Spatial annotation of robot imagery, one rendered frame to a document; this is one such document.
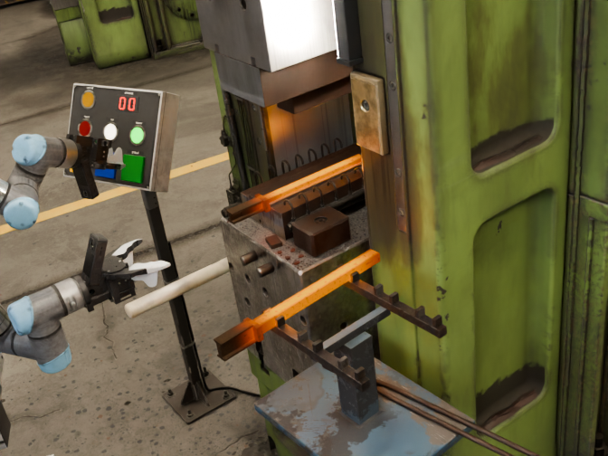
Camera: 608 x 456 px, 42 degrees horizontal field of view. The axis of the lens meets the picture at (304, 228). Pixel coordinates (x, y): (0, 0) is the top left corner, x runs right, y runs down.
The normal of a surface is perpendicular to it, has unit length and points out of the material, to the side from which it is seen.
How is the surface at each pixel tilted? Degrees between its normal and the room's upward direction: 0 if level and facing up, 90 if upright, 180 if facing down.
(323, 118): 90
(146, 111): 60
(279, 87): 90
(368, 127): 90
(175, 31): 90
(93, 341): 0
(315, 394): 0
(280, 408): 0
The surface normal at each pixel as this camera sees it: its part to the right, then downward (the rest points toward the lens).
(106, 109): -0.48, 0.00
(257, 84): -0.80, 0.38
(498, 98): 0.58, 0.33
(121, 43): 0.36, 0.43
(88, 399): -0.12, -0.86
